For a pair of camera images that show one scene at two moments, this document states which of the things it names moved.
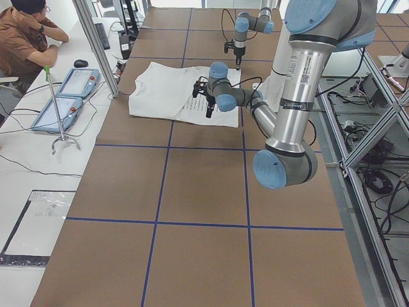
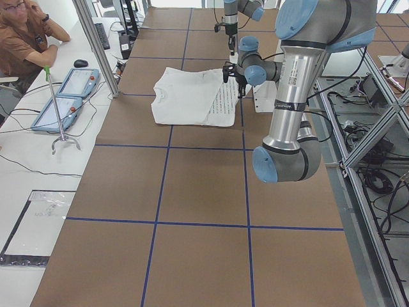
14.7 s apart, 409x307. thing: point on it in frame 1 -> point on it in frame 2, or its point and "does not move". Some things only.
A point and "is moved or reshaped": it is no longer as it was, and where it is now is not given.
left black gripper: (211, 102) -> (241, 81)
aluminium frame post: (98, 47) does not move
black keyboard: (103, 36) does not move
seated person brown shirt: (24, 50) does not move
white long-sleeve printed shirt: (165, 91) is moved or reshaped
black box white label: (125, 46) does not move
